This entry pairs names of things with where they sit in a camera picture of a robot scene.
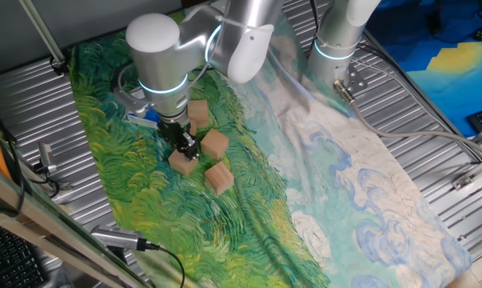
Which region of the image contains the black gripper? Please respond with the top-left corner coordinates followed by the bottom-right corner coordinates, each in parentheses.
top-left (157, 119), bottom-right (201, 162)

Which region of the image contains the blue tissue pack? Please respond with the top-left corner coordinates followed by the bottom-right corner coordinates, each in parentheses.
top-left (126, 107), bottom-right (161, 130)

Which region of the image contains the painted landscape cloth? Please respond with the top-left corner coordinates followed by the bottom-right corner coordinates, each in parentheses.
top-left (68, 0), bottom-right (473, 288)

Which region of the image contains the black pole clamp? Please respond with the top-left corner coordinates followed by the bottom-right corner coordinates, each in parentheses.
top-left (48, 55), bottom-right (70, 77)

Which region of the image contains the grey green pole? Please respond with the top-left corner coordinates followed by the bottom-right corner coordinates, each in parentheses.
top-left (18, 0), bottom-right (68, 67)

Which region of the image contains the blue and yellow mat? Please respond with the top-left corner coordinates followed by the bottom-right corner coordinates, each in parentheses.
top-left (364, 0), bottom-right (482, 139)

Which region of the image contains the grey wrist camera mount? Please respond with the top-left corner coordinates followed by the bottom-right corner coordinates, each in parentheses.
top-left (113, 88), bottom-right (149, 119)

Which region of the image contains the black camera cable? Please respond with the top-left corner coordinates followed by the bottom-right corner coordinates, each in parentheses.
top-left (135, 238), bottom-right (186, 288)

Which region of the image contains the silver bar camera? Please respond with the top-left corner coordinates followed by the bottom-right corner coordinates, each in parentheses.
top-left (90, 224), bottom-right (146, 252)

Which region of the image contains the small silver camera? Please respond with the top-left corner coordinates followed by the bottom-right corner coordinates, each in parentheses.
top-left (38, 142), bottom-right (58, 174)

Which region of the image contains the metal frame beam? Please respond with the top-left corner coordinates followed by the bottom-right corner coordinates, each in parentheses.
top-left (0, 159), bottom-right (148, 288)

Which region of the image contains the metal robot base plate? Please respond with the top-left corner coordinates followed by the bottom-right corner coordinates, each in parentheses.
top-left (345, 63), bottom-right (368, 96)

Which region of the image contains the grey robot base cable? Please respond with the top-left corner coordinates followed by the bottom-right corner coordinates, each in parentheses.
top-left (333, 78), bottom-right (482, 161)

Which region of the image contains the aluminium bar with bracket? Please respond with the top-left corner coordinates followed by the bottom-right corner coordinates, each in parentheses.
top-left (451, 154), bottom-right (482, 191)

